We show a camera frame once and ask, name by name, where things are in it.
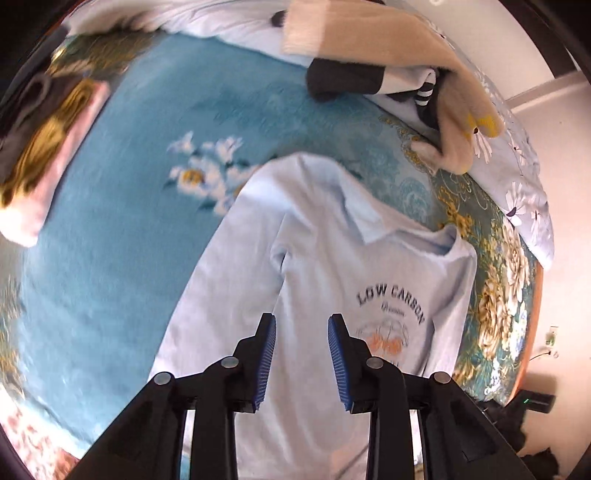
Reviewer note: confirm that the olive knitted folded garment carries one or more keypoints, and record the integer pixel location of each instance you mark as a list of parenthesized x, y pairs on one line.
[(45, 144)]

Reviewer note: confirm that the black device on floor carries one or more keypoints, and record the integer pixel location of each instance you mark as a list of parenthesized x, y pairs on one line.
[(535, 401)]

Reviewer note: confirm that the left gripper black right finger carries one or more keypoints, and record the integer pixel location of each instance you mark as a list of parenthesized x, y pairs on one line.
[(458, 440)]

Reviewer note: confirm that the black striped garment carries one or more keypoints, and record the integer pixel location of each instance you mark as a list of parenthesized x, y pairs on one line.
[(416, 86)]

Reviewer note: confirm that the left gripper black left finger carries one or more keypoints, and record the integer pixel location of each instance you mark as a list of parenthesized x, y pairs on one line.
[(145, 440)]

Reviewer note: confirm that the teal floral bed blanket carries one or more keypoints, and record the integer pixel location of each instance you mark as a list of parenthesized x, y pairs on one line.
[(84, 312)]

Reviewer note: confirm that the dark grey folded garment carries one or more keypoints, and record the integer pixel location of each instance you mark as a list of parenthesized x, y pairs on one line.
[(28, 111)]

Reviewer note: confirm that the pink folded garment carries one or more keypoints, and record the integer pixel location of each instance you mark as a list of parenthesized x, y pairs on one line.
[(23, 220)]

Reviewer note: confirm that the grey floral duvet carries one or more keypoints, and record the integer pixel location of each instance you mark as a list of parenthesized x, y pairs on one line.
[(507, 167)]

